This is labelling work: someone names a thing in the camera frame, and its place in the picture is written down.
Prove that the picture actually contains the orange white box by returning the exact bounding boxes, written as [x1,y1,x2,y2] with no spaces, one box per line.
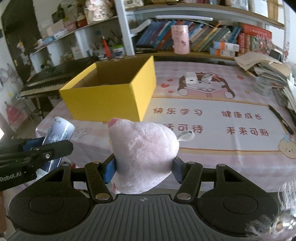
[213,41,240,52]
[210,47,236,58]

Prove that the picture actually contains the green lid jar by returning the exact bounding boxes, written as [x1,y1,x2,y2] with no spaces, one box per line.
[111,44,126,57]

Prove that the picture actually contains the red thick book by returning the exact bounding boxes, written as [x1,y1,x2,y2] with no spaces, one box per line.
[240,23,272,39]

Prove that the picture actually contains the pink cylindrical cup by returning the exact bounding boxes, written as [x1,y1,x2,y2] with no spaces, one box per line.
[171,25,190,55]

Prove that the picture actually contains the pink plush toy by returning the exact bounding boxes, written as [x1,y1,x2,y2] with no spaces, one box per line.
[107,118,195,194]

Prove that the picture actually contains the pile of papers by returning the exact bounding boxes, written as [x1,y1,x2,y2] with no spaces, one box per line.
[234,52,295,123]

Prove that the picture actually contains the pink checked tablecloth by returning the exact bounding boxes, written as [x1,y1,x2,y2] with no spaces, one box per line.
[36,60,295,192]

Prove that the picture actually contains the upper orange white box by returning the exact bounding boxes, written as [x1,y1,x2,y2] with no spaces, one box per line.
[213,41,240,52]

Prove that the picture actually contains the lower orange white box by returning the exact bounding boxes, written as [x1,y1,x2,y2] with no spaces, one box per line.
[210,47,236,58]

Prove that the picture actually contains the black pen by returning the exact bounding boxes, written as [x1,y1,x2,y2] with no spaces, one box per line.
[268,105,294,135]

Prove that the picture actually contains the black electronic keyboard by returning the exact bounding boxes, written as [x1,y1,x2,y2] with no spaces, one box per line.
[20,57,99,98]

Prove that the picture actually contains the yellow cardboard box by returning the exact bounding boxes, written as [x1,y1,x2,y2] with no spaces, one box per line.
[59,56,157,122]

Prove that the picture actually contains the white bookshelf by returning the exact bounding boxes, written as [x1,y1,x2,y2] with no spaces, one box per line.
[30,1,289,72]

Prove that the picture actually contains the red pen bottle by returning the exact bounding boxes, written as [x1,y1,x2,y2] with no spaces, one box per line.
[102,36,111,58]

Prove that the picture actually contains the large white charger block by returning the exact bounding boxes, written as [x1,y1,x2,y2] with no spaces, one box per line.
[185,72,198,84]

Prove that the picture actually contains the white blue tube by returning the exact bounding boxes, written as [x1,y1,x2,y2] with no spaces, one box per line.
[36,116,76,179]

